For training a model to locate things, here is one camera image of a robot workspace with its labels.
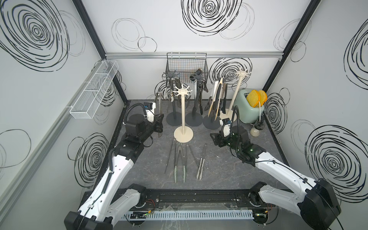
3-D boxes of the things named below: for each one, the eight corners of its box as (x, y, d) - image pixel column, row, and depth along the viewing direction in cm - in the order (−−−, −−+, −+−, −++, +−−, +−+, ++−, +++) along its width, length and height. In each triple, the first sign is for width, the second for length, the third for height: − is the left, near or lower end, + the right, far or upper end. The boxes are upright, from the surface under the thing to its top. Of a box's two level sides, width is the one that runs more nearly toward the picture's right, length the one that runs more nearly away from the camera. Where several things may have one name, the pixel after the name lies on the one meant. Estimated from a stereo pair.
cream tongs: (196, 178, 82) (196, 177, 80) (200, 159, 90) (201, 157, 88) (200, 180, 82) (201, 178, 80) (204, 160, 89) (205, 159, 87)
